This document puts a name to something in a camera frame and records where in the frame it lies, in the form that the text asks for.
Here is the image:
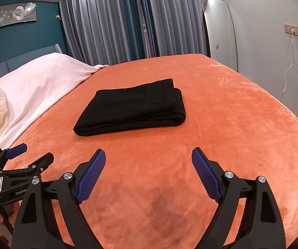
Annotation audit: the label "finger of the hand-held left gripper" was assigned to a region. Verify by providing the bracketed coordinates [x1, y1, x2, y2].
[0, 143, 28, 172]
[0, 153, 54, 185]

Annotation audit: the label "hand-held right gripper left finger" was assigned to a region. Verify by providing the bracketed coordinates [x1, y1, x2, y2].
[11, 149, 106, 249]

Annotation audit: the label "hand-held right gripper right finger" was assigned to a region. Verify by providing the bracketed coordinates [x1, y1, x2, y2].
[192, 147, 287, 249]

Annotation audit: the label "black pants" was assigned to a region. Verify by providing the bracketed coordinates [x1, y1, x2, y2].
[73, 78, 186, 137]

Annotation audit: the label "orange plush blanket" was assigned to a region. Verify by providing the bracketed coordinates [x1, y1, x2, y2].
[2, 54, 298, 249]

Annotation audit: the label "white blanket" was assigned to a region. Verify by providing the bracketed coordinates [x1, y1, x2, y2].
[0, 52, 110, 155]

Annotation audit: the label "blue padded headboard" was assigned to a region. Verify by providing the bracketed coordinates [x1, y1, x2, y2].
[0, 44, 62, 76]

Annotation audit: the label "tall standing mirror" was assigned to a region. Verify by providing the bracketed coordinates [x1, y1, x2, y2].
[201, 0, 239, 73]

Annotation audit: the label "teal curtain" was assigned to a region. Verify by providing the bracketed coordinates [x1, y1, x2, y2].
[127, 0, 162, 60]

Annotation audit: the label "curved glass wall art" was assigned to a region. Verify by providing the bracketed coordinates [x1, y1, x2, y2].
[0, 2, 38, 33]

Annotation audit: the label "white charging cable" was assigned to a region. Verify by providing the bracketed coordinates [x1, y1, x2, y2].
[281, 32, 295, 100]

